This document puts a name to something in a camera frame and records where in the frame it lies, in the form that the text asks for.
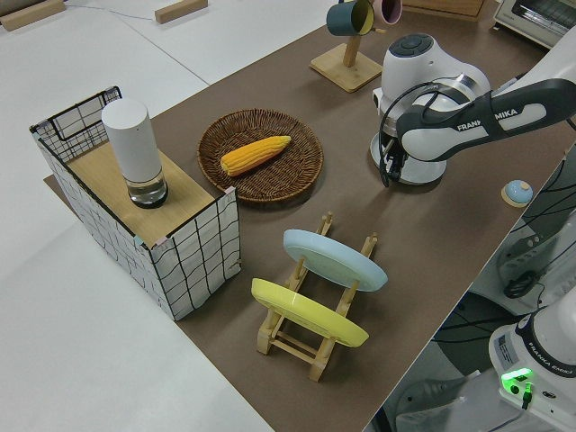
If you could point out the dark blue mug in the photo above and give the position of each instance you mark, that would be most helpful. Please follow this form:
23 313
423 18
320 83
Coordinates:
342 18

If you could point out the blue service bell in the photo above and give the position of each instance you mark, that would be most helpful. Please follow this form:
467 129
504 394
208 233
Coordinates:
517 194

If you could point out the light blue plate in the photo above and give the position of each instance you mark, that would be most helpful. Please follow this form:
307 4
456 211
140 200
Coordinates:
333 261

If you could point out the pink mug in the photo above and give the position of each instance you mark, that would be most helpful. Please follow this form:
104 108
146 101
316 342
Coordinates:
389 11

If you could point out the short wooden block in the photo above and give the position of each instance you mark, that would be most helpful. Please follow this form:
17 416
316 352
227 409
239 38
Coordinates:
180 11

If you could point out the brown wicker basket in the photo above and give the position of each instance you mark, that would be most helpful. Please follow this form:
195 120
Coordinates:
288 180

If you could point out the yellow plate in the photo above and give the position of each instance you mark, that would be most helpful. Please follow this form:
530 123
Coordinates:
306 310

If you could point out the wooden mug tree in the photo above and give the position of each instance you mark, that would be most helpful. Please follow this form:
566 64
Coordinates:
346 72

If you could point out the white power strip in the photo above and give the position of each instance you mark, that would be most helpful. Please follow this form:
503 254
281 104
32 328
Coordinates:
517 256

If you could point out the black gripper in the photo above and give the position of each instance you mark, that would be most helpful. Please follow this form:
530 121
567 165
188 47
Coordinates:
397 167

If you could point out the white cylinder bottle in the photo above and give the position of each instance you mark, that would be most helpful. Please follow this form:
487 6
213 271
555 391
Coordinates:
130 144

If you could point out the yellow corn cob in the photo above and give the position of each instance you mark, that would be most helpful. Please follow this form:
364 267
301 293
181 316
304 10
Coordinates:
252 155

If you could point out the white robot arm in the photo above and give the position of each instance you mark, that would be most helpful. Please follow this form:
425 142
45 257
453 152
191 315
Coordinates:
427 58

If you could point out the wooden plate rack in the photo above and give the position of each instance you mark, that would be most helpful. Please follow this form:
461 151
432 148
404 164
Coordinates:
288 346

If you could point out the white toaster oven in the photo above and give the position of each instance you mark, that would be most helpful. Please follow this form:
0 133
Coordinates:
531 18

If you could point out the black power adapter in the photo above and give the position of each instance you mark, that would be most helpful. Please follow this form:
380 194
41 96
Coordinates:
519 285

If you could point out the brown table mat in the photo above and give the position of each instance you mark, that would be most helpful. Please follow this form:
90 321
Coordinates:
405 234

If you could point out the long wooden block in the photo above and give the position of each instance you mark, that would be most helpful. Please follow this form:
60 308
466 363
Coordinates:
27 13

